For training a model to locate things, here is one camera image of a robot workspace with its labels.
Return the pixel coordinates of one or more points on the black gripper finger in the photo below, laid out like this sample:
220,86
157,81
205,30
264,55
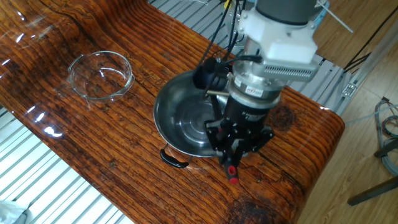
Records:
261,138
222,137

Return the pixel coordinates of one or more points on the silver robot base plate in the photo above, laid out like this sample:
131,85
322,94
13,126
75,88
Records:
226,28

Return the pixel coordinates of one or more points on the clear glass bowl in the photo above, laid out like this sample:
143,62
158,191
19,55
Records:
101,77

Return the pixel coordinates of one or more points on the yellow tag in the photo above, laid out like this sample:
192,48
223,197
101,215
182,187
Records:
228,3

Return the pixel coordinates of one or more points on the wood-grain vinyl table cover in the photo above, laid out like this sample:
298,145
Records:
124,155

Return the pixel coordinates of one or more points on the aluminium frame bar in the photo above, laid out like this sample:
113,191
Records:
373,62

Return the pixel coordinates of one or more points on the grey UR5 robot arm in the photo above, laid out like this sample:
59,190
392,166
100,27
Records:
286,11

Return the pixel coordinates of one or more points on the translucent tube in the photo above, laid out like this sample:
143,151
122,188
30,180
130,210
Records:
367,116

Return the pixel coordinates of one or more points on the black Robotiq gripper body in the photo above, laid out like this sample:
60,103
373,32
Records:
252,116

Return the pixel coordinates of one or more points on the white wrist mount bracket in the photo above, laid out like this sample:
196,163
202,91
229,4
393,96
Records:
280,40

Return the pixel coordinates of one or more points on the vented wrist adapter box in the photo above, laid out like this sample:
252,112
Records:
289,72

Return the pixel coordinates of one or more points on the dark furniture leg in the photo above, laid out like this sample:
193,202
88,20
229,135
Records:
373,191
387,149

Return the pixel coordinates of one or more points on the white zip tie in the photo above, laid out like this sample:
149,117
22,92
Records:
335,16

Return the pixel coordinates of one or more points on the white plastic bag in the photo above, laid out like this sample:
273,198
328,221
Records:
12,214

